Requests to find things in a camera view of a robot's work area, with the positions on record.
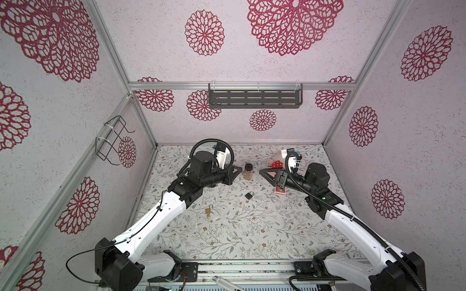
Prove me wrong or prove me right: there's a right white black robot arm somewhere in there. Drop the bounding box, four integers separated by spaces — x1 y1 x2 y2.
260 163 427 291

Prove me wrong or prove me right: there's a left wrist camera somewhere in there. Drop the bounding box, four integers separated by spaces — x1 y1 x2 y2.
214 143 230 170

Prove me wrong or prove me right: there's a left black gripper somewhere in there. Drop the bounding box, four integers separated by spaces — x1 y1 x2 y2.
201 164 241 189

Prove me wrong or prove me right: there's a black wire wall basket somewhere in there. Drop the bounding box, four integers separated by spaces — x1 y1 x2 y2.
94 115 137 169

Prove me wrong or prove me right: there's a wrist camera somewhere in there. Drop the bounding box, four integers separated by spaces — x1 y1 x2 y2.
214 143 230 170
285 148 302 172

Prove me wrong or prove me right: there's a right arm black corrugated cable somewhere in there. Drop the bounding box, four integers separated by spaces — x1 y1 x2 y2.
284 150 427 291

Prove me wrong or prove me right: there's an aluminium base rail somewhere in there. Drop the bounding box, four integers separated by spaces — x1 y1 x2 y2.
93 259 400 291

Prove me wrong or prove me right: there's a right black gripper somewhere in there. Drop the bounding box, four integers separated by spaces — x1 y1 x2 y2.
261 167 316 199

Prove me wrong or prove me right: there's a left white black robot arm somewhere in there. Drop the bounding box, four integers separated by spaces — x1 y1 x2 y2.
95 151 242 291

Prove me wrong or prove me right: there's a grey metal wall shelf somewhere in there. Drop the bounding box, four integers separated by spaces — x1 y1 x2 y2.
208 83 303 109

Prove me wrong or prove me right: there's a small black padlock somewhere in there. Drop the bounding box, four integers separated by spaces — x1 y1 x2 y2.
245 192 254 200

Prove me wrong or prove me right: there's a spice jar with black lid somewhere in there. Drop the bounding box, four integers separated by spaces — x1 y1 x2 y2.
243 163 254 181

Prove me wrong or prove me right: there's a red playing card box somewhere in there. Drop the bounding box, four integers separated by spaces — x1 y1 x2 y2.
275 186 286 196

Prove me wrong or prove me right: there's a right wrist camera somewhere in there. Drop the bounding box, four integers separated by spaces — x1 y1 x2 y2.
285 148 302 172

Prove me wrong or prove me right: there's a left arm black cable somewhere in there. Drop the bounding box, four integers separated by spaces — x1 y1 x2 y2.
65 137 235 285

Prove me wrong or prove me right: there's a pink plush toy red dress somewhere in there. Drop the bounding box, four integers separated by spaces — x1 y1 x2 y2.
268 154 285 169

